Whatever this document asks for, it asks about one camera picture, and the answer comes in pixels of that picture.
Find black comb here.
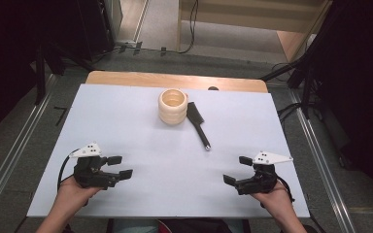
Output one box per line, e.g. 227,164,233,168
186,101,212,151

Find dark cabinet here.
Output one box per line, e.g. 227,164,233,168
74,0,116,62

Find light wooden furniture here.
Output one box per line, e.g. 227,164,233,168
175,0,334,63

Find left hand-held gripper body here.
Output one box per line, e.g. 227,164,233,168
69,141,119,190

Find metal floor rail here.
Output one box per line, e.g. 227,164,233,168
287,87,358,233
0,73,58,225

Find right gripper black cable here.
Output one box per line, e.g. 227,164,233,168
274,174,296,204

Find cream ribbed cup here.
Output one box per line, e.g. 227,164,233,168
157,87,188,126

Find hanging black cable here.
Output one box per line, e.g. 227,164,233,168
178,0,200,55

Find black floor cables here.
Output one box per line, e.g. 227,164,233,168
275,102,304,125

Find white board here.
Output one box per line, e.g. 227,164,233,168
26,83,311,218

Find black metal stand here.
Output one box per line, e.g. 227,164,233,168
259,0,338,120
33,40,95,106

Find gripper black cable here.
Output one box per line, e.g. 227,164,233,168
56,148,81,192
274,174,296,204

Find person's right hand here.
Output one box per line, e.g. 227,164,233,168
251,181,294,215

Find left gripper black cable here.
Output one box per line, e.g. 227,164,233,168
56,148,81,192

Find person's left hand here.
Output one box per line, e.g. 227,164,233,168
56,176,103,209

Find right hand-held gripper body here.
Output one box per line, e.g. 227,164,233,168
234,150,293,195

